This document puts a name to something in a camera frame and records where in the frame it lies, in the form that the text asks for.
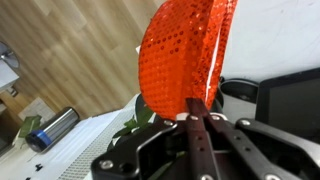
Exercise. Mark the silver blue cylinder can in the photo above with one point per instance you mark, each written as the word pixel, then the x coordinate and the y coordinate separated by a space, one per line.
pixel 53 130

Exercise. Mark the potted green plant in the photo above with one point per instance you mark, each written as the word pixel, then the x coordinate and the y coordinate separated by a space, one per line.
pixel 146 147

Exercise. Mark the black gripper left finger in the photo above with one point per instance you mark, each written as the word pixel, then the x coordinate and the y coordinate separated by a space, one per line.
pixel 202 158

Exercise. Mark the black headphones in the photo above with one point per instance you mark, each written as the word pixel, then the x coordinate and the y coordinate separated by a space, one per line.
pixel 243 89

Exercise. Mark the black television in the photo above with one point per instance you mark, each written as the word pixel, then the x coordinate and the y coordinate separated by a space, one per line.
pixel 291 103

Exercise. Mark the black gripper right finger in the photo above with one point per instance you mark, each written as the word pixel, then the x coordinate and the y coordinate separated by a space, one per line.
pixel 255 165

